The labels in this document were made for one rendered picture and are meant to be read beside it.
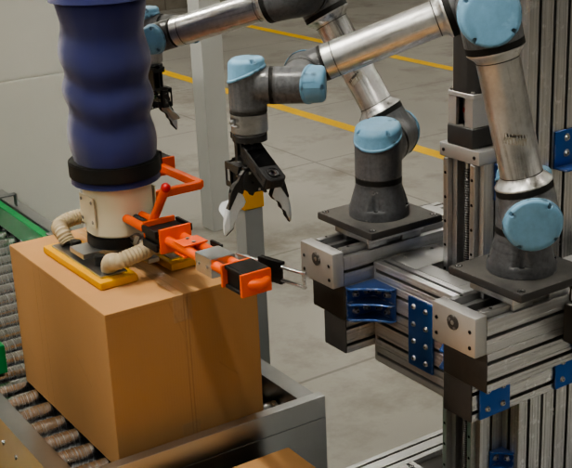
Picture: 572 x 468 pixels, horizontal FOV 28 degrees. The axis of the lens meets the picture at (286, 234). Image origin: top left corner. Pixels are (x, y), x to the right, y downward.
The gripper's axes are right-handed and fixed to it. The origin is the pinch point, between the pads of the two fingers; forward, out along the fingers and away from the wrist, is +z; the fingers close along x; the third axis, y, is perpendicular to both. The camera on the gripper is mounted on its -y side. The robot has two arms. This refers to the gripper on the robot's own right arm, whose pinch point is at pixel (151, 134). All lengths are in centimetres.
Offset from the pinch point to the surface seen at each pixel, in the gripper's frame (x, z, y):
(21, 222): -2, 53, -106
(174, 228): -26, 6, 59
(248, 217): 21.8, 26.1, 13.1
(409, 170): 283, 116, -228
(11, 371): -46, 62, -9
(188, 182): -3.1, 7.7, 25.1
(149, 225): -29, 7, 51
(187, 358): -26, 38, 61
